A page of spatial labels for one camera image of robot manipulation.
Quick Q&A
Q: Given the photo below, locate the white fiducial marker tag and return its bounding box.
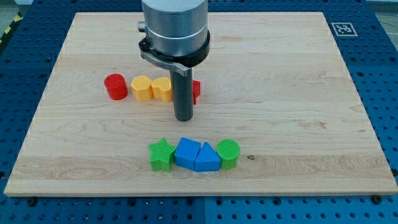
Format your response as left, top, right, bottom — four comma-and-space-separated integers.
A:
331, 22, 358, 37

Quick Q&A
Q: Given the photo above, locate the wooden board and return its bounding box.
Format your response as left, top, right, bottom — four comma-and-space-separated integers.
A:
4, 12, 397, 197

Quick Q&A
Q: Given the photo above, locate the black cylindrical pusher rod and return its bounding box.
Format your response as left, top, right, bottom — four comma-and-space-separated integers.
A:
170, 68, 193, 121

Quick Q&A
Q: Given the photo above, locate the green cylinder block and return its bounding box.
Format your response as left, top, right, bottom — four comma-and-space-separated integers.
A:
216, 139, 240, 170

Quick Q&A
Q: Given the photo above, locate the red block behind rod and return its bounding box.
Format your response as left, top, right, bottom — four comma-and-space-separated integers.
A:
193, 80, 201, 105

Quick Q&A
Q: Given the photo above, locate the yellow hexagon block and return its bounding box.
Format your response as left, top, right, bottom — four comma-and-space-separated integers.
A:
130, 75, 153, 101

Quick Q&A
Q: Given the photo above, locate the blue cube block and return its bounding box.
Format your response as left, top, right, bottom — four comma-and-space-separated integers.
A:
174, 138, 201, 170

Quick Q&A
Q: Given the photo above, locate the yellow heart block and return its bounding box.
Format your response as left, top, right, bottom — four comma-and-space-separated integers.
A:
151, 77, 172, 102

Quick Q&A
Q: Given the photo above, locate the green star block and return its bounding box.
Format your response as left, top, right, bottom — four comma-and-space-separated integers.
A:
148, 138, 176, 172

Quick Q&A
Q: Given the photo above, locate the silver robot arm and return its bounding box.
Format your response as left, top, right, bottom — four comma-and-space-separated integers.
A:
138, 0, 210, 77

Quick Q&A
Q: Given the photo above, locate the blue triangle block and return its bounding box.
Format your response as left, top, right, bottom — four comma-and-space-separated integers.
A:
195, 142, 221, 172

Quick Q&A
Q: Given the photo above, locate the red cylinder block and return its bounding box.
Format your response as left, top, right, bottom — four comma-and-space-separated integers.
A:
104, 73, 128, 100

